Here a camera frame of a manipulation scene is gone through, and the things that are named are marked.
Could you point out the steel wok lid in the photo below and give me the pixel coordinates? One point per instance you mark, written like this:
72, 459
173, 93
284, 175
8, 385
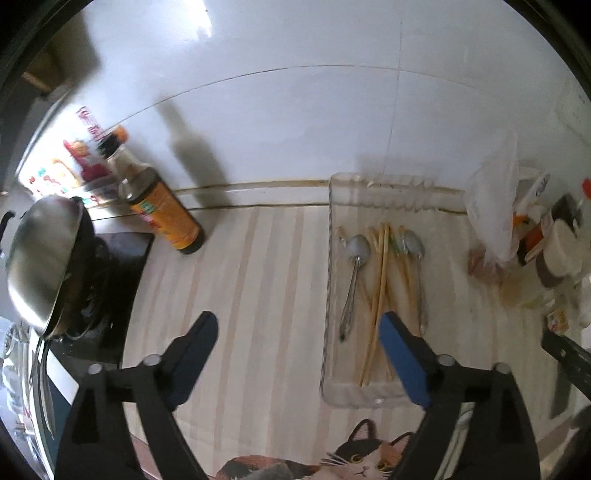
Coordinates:
37, 261

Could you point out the colourful wall stickers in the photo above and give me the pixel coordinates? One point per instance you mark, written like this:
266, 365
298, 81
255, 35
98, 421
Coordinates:
63, 159

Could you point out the black gas stove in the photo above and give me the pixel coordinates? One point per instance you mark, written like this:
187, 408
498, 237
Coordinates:
100, 325

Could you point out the striped cat table cloth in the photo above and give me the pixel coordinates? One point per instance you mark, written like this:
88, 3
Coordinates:
263, 273

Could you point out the jar with cream lid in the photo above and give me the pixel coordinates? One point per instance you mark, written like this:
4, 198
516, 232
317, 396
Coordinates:
561, 259

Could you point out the steel spoon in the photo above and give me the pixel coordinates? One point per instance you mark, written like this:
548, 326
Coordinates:
358, 249
415, 251

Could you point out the soy sauce bottle orange label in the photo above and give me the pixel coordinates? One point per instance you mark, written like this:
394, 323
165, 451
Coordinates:
149, 197

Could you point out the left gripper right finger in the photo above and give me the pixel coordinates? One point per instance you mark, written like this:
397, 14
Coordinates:
430, 381

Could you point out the clear plastic organizer bin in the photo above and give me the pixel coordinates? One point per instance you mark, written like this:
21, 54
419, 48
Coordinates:
360, 203

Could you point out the clear plastic bag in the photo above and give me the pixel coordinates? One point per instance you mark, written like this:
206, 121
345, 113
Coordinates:
489, 200

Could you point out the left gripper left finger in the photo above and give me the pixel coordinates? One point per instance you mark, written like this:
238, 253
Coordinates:
161, 383

